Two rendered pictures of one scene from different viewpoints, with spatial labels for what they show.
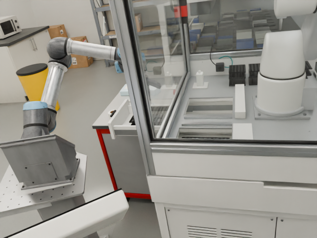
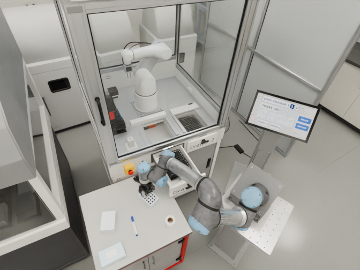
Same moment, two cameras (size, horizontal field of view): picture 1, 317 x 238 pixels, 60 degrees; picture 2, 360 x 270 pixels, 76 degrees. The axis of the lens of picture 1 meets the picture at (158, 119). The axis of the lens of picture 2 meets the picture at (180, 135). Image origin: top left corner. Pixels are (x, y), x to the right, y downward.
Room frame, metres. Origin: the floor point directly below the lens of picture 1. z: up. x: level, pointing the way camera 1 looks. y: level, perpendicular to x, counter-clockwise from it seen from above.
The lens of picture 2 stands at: (2.18, 0.76, 2.30)
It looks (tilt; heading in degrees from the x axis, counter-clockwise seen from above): 46 degrees down; 221
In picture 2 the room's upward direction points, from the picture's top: 4 degrees clockwise
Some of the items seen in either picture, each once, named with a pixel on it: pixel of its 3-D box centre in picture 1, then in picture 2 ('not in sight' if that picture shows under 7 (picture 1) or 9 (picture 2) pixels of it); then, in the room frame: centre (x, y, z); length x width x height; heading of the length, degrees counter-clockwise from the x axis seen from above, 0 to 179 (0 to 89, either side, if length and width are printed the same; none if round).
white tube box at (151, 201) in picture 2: not in sight; (148, 197); (1.68, 0.07, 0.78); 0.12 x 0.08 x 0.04; 92
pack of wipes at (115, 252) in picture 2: (128, 89); (111, 254); (2.08, 0.20, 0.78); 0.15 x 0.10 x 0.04; 163
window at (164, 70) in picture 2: not in sight; (174, 87); (1.29, -0.10, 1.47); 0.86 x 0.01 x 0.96; 162
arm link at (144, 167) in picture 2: not in sight; (144, 171); (1.68, 0.06, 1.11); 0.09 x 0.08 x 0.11; 103
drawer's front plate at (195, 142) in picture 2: not in sight; (202, 141); (1.04, 0.02, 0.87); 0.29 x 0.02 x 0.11; 162
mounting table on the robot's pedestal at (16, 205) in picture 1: (47, 181); (250, 212); (1.18, 0.65, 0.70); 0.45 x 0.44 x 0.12; 95
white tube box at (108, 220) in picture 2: not in sight; (108, 222); (1.98, 0.02, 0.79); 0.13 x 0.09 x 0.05; 52
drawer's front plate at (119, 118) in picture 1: (120, 118); (187, 185); (1.44, 0.22, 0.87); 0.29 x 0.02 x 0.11; 162
